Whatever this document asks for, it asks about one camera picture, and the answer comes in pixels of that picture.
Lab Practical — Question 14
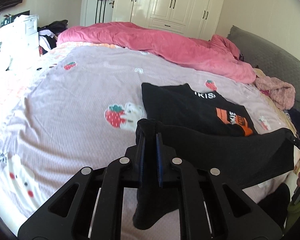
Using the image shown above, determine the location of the black printed sweatshirt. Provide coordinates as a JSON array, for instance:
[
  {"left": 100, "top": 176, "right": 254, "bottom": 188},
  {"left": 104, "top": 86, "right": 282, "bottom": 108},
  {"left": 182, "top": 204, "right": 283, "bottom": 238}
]
[{"left": 133, "top": 83, "right": 294, "bottom": 230}]

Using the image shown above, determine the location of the dark clothes pile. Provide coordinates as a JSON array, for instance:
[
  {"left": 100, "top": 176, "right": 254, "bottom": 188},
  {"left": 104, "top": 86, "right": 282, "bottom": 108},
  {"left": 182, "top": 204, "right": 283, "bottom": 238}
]
[{"left": 37, "top": 20, "right": 68, "bottom": 55}]

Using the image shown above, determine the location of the light pink fuzzy garment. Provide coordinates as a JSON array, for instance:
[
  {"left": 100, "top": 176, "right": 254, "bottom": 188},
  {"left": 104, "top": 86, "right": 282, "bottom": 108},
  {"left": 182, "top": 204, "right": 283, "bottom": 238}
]
[{"left": 254, "top": 76, "right": 296, "bottom": 110}]

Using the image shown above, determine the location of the grey quilted headboard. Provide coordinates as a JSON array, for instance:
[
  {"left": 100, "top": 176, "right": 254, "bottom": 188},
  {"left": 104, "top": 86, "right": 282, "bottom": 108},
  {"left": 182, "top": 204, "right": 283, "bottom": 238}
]
[{"left": 227, "top": 26, "right": 300, "bottom": 112}]

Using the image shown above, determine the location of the pink strawberry bear bedsheet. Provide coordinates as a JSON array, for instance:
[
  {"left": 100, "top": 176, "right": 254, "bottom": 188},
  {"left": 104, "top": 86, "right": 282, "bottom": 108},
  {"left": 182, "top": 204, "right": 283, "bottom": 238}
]
[{"left": 0, "top": 42, "right": 289, "bottom": 233}]

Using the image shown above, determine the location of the pink plush blanket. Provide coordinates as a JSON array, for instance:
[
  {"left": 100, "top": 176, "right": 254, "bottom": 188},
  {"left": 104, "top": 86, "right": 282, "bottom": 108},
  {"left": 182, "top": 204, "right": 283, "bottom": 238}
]
[{"left": 57, "top": 22, "right": 256, "bottom": 84}]

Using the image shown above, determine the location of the cream white wardrobe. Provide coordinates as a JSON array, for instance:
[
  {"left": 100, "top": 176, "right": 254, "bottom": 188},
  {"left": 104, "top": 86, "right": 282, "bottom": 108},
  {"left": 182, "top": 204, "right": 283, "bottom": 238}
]
[{"left": 112, "top": 0, "right": 224, "bottom": 41}]

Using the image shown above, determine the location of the white drawer cabinet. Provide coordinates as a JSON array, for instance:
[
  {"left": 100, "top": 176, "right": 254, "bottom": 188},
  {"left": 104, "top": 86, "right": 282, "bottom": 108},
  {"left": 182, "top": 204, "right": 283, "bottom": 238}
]
[{"left": 0, "top": 15, "right": 39, "bottom": 61}]

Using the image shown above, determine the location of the white door with bags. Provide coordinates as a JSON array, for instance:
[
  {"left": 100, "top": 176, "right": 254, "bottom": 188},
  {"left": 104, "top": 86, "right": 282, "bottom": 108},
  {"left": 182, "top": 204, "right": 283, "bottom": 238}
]
[{"left": 79, "top": 0, "right": 114, "bottom": 26}]

